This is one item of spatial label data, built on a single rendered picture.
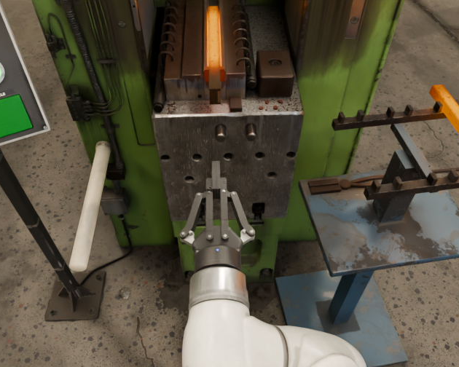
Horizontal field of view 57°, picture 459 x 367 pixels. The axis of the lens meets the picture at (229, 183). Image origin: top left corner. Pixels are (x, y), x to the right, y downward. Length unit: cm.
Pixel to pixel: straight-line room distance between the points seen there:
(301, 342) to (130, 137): 95
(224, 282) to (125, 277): 126
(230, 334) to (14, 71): 70
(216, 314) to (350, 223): 63
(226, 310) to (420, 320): 135
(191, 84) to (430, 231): 71
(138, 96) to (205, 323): 84
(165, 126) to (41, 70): 204
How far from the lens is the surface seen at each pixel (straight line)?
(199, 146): 114
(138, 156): 147
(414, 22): 358
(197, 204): 75
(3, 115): 102
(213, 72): 102
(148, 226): 179
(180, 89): 109
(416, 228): 120
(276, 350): 63
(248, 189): 128
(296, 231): 185
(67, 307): 186
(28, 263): 203
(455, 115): 111
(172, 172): 121
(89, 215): 126
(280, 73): 109
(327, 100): 134
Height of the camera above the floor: 160
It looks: 50 degrees down
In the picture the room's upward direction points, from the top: straight up
